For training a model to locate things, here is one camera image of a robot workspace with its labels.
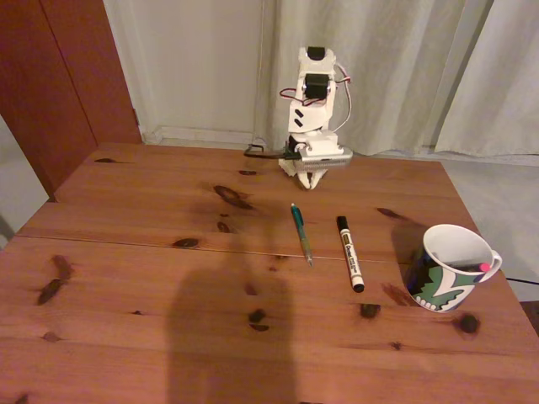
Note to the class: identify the silver camera box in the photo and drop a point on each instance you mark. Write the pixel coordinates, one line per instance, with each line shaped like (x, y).
(326, 162)

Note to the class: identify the black pen with red end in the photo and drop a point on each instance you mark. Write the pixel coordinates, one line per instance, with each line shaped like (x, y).
(484, 267)

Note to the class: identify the white curtain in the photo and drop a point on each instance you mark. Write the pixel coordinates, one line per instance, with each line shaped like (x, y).
(400, 42)
(518, 84)

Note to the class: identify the white marker with black caps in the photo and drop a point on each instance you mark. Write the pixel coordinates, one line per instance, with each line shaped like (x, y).
(350, 254)

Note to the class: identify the brown wooden door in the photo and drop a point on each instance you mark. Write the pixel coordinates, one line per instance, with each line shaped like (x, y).
(50, 84)

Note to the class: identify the white mug with green pattern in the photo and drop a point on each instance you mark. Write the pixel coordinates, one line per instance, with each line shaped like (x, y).
(442, 286)

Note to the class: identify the green mechanical pencil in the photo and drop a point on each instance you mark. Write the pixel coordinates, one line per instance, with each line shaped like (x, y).
(302, 235)

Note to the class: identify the white baseboard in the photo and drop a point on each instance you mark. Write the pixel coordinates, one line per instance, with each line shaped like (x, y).
(202, 134)

